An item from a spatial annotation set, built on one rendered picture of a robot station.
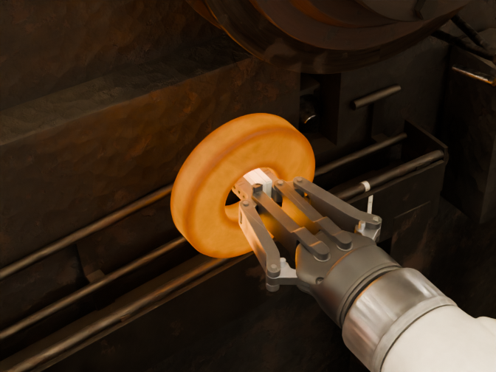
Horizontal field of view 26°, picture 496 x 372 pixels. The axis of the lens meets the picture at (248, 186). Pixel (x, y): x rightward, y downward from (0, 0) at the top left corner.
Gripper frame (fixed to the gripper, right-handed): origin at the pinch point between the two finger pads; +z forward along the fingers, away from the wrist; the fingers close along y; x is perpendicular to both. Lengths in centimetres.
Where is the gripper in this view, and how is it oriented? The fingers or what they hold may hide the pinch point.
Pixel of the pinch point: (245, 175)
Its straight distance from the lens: 104.8
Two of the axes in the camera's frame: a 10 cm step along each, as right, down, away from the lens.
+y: 8.3, -3.5, 4.4
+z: -5.6, -5.5, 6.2
